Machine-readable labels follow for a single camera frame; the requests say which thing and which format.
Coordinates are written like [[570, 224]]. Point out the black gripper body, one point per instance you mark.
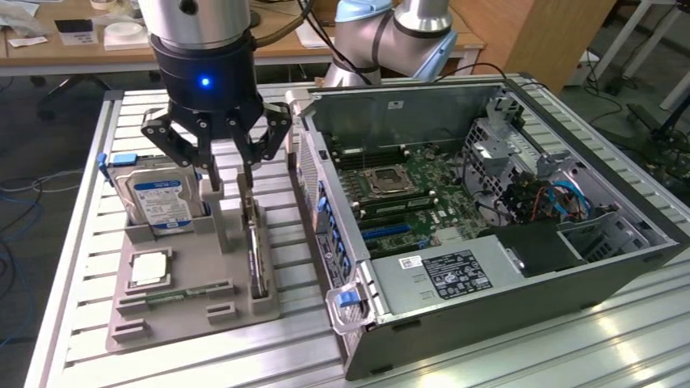
[[207, 64]]

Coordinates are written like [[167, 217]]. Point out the black graphics card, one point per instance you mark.
[[258, 258]]

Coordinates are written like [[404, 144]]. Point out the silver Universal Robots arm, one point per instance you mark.
[[199, 24]]

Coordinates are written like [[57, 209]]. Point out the white box with tape roll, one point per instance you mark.
[[125, 38]]

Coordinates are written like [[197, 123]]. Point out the white paper stack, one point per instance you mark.
[[313, 40]]

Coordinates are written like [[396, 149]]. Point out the black office chair base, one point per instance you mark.
[[47, 111]]

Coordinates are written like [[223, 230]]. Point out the wooden desk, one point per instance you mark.
[[81, 51]]

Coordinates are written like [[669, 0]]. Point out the metal CPU socket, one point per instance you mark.
[[388, 180]]

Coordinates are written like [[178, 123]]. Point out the beige tape roll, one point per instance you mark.
[[102, 5]]

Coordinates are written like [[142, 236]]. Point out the white box with black label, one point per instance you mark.
[[75, 34]]

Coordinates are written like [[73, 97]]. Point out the black installed RAM stick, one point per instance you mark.
[[400, 204]]

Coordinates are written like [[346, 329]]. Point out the blue expansion slot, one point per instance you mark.
[[385, 232]]

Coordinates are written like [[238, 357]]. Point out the silver CPU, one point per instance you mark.
[[150, 268]]

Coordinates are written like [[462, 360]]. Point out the white paper tag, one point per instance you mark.
[[27, 41]]

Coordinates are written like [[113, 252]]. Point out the green motherboard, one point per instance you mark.
[[456, 194]]

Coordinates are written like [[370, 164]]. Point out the green RAM stick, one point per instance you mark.
[[175, 294]]

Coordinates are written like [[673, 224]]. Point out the metal disk bay cage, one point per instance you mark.
[[620, 230], [493, 155]]

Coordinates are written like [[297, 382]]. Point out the silver chipset heatsink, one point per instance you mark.
[[449, 236]]

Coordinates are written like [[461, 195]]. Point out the blue case latch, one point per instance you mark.
[[346, 301]]

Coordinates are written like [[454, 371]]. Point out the grey power supply unit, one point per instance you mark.
[[405, 291]]

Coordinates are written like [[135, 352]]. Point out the grey parts rack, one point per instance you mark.
[[183, 327]]

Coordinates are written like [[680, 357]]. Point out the wooden cabinet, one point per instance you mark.
[[556, 40]]

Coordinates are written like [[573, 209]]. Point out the open black PC case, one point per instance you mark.
[[485, 323]]

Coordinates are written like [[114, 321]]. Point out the hard disk with blue bracket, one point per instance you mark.
[[157, 198]]

